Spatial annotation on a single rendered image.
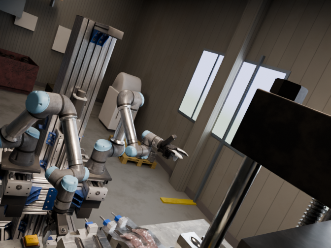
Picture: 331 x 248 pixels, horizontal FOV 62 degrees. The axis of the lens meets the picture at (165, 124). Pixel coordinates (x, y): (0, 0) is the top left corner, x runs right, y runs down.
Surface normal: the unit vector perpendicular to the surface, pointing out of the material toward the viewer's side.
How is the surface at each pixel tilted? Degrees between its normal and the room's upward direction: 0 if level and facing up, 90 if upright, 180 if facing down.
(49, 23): 90
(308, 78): 90
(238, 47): 90
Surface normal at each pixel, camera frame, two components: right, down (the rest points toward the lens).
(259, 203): -0.81, -0.21
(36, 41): 0.45, 0.38
